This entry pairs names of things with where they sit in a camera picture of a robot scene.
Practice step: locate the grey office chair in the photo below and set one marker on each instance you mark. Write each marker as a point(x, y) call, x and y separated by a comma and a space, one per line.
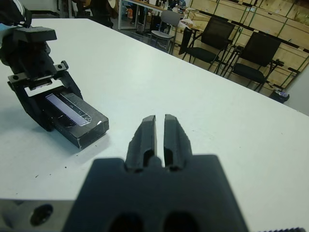
point(170, 18)

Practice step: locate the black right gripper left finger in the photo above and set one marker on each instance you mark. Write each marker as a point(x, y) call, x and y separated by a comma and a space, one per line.
point(144, 140)

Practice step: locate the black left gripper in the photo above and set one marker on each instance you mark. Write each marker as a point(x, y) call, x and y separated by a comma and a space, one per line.
point(31, 62)

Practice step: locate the black office chair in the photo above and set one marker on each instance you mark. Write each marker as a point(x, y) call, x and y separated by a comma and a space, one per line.
point(102, 13)

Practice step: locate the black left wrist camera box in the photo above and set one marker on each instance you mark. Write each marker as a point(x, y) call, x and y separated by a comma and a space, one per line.
point(36, 33)

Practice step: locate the plywood shipping crate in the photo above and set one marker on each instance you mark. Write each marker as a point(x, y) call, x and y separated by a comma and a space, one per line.
point(202, 4)
point(298, 36)
point(196, 17)
point(275, 7)
point(268, 23)
point(231, 7)
point(289, 60)

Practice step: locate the black bin with bag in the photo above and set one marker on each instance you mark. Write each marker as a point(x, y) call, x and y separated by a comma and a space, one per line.
point(277, 97)

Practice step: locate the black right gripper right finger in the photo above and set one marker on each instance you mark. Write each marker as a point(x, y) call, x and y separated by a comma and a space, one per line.
point(176, 140)

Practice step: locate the wooden top office desk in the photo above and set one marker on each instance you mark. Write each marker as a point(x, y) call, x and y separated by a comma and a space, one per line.
point(157, 6)

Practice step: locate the black printed box lid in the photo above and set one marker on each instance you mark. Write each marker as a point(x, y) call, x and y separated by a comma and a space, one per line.
point(72, 113)

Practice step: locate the black computer tower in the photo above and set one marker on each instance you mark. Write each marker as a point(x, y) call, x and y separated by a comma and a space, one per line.
point(155, 23)

